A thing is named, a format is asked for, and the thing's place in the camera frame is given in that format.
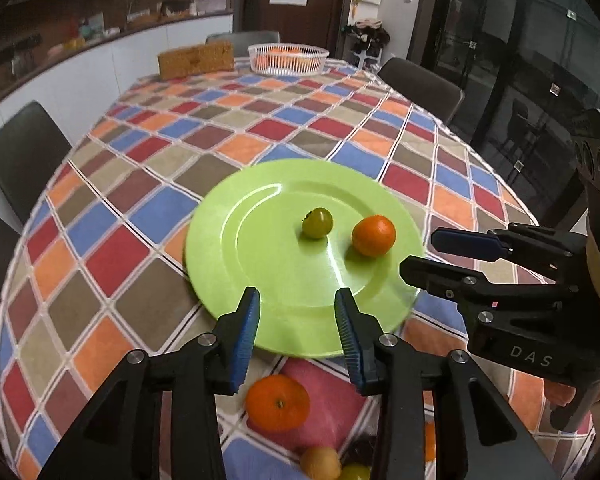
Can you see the brown longan fruit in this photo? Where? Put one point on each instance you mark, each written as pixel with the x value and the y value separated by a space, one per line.
pixel 321 463

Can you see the large orange mandarin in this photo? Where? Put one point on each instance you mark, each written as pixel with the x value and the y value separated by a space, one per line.
pixel 373 236

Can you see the green tomato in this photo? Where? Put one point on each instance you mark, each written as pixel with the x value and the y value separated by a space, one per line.
pixel 355 472
pixel 317 223

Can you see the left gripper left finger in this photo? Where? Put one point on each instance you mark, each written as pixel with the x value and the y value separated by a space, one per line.
pixel 213 364

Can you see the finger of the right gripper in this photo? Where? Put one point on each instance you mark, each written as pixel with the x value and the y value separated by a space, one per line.
pixel 471 289
pixel 557 255

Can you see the woven wicker box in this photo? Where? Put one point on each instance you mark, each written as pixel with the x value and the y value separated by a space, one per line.
pixel 196 60

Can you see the green plastic plate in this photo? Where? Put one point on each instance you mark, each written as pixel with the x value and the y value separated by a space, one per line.
pixel 247 233

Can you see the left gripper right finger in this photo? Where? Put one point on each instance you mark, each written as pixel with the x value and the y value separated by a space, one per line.
pixel 381 364

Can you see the small orange mandarin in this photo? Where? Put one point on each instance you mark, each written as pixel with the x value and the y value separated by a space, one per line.
pixel 277 403

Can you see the dark chair right side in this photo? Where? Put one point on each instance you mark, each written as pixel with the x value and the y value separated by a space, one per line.
pixel 423 87

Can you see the white plastic fruit basket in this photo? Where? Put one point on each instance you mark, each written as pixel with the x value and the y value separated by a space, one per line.
pixel 287 59

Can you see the dark chair table head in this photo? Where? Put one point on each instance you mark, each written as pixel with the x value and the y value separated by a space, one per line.
pixel 241 41

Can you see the dark wooden door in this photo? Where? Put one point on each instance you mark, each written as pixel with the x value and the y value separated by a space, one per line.
pixel 292 2

